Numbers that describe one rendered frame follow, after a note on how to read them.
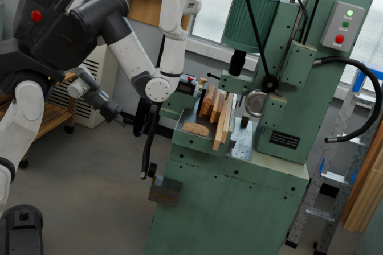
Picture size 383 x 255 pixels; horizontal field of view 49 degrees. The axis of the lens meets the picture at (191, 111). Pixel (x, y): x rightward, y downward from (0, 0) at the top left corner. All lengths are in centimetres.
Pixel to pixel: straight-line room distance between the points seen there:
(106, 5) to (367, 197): 228
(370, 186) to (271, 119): 147
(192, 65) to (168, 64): 193
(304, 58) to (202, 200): 73
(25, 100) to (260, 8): 92
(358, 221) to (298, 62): 174
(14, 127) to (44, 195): 108
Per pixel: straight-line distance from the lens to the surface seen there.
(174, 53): 126
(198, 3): 126
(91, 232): 239
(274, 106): 163
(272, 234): 190
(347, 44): 163
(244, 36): 167
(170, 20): 122
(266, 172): 173
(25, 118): 154
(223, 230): 190
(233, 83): 178
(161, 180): 176
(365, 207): 307
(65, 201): 257
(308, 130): 178
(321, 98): 173
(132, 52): 126
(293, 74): 160
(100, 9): 123
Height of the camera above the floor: 158
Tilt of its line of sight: 23 degrees down
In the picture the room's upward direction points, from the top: 15 degrees clockwise
